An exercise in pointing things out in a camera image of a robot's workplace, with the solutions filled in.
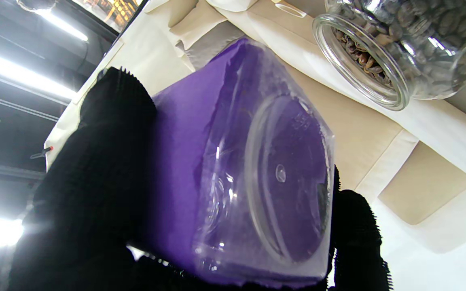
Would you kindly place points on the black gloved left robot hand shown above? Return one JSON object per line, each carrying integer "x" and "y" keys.
{"x": 95, "y": 194}

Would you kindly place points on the purple square coffee jar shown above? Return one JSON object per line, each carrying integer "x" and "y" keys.
{"x": 184, "y": 141}

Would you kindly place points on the glass jar of coffee beans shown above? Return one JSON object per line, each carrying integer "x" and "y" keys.
{"x": 427, "y": 36}

